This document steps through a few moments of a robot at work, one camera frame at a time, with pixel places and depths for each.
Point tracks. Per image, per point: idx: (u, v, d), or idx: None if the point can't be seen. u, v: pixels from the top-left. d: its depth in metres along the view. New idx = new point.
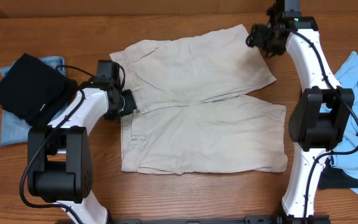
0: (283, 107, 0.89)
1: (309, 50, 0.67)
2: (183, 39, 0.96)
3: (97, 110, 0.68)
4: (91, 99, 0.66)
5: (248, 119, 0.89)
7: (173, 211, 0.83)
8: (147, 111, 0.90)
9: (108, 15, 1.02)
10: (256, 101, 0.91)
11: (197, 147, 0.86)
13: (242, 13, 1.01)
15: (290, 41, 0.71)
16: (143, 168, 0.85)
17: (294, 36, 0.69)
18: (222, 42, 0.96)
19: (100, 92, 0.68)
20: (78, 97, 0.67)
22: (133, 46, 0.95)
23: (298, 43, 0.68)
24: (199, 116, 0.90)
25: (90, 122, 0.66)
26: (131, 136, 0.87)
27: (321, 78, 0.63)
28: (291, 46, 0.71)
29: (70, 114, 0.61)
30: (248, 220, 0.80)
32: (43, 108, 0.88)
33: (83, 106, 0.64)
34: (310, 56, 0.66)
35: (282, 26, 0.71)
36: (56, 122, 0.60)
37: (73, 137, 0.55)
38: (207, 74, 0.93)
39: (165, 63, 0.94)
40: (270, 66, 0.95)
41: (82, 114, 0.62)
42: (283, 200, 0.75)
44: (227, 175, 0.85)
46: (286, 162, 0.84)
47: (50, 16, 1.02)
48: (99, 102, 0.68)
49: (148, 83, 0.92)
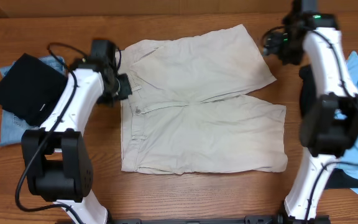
0: (283, 107, 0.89)
1: (328, 51, 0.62)
2: (183, 39, 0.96)
3: (92, 96, 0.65)
4: (84, 86, 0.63)
5: (249, 119, 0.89)
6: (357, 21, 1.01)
7: (173, 211, 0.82)
8: (147, 111, 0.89)
9: (109, 15, 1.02)
10: (256, 101, 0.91)
11: (198, 147, 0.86)
13: (242, 14, 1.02)
15: (308, 40, 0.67)
16: (143, 168, 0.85)
17: (313, 35, 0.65)
18: (222, 42, 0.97)
19: (94, 74, 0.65)
20: (70, 84, 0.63)
22: (133, 47, 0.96)
23: (317, 42, 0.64)
24: (199, 116, 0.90)
25: (85, 113, 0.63)
26: (131, 135, 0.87)
27: (337, 83, 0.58)
28: (308, 45, 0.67)
29: (62, 114, 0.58)
30: (248, 220, 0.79)
32: (43, 107, 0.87)
33: (76, 99, 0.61)
34: (328, 57, 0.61)
35: (301, 22, 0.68)
36: (49, 124, 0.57)
37: (68, 144, 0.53)
38: (207, 75, 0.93)
39: (165, 63, 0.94)
40: (270, 66, 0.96)
41: (76, 112, 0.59)
42: (286, 200, 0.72)
44: (227, 175, 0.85)
46: (286, 162, 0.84)
47: (50, 17, 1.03)
48: (94, 88, 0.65)
49: (148, 83, 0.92)
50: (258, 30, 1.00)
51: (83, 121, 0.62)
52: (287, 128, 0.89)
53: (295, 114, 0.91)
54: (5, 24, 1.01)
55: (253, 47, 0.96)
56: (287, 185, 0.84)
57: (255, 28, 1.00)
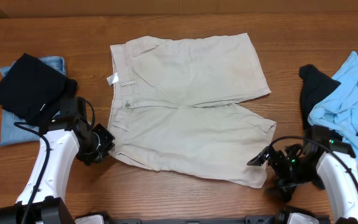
0: (273, 123, 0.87)
1: (345, 176, 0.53)
2: (184, 40, 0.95)
3: (69, 156, 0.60)
4: (58, 147, 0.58)
5: (237, 129, 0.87)
6: None
7: (173, 211, 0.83)
8: (136, 106, 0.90)
9: (108, 15, 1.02)
10: (248, 112, 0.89)
11: (179, 147, 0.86)
13: (243, 14, 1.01)
15: (321, 162, 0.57)
16: (122, 157, 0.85)
17: (325, 155, 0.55)
18: (223, 48, 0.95)
19: (67, 133, 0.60)
20: (43, 148, 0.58)
22: (135, 42, 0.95)
23: (334, 167, 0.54)
24: (186, 119, 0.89)
25: (64, 173, 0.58)
26: (114, 122, 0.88)
27: None
28: (322, 166, 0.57)
29: (38, 182, 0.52)
30: (248, 220, 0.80)
32: (43, 108, 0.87)
33: (51, 162, 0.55)
34: (346, 181, 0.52)
35: (313, 148, 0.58)
36: (26, 196, 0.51)
37: (48, 211, 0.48)
38: (201, 79, 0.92)
39: (163, 62, 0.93)
40: (269, 67, 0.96)
41: (53, 177, 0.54)
42: (291, 216, 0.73)
44: (201, 181, 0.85)
46: (263, 179, 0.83)
47: (49, 17, 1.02)
48: (69, 146, 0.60)
49: (143, 78, 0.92)
50: (258, 30, 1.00)
51: (63, 179, 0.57)
52: (287, 128, 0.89)
53: (295, 114, 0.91)
54: (4, 24, 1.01)
55: (253, 57, 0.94)
56: None
57: (256, 28, 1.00)
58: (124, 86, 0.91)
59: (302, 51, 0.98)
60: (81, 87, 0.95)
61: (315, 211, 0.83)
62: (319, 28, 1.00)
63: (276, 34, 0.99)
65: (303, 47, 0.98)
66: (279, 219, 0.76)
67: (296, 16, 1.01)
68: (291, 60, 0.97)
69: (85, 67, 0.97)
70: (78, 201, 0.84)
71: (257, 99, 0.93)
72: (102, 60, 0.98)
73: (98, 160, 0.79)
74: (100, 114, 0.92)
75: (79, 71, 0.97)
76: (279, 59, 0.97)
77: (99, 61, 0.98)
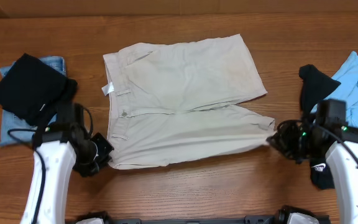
0: (272, 120, 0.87)
1: (356, 172, 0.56)
2: (177, 45, 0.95)
3: (65, 173, 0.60)
4: (53, 167, 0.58)
5: (236, 129, 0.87)
6: None
7: (173, 211, 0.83)
8: (133, 114, 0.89)
9: (108, 15, 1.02)
10: (247, 112, 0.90)
11: (179, 152, 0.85)
13: (243, 14, 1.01)
15: (332, 152, 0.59)
16: (123, 166, 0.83)
17: (337, 146, 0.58)
18: (217, 51, 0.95)
19: (63, 145, 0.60)
20: (38, 168, 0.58)
22: (127, 50, 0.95)
23: (346, 162, 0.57)
24: (186, 123, 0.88)
25: (62, 194, 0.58)
26: (112, 134, 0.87)
27: None
28: (332, 157, 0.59)
29: (36, 214, 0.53)
30: (248, 220, 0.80)
32: (43, 108, 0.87)
33: (48, 187, 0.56)
34: (357, 180, 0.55)
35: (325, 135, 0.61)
36: None
37: None
38: (197, 82, 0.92)
39: (158, 68, 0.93)
40: (269, 67, 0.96)
41: (50, 205, 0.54)
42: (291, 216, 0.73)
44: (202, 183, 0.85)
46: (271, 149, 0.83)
47: (49, 17, 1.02)
48: (66, 162, 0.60)
49: (138, 85, 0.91)
50: (258, 30, 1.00)
51: (61, 201, 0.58)
52: None
53: (294, 114, 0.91)
54: (4, 24, 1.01)
55: (248, 58, 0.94)
56: (288, 185, 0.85)
57: (256, 28, 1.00)
58: (120, 95, 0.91)
59: (302, 51, 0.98)
60: (81, 87, 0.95)
61: (314, 211, 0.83)
62: (320, 28, 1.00)
63: (277, 34, 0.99)
65: (303, 48, 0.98)
66: (279, 219, 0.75)
67: (297, 16, 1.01)
68: (291, 60, 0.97)
69: (86, 68, 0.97)
70: (78, 201, 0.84)
71: (256, 99, 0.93)
72: (102, 60, 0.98)
73: (95, 171, 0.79)
74: (100, 115, 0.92)
75: (79, 71, 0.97)
76: (278, 59, 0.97)
77: (99, 61, 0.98)
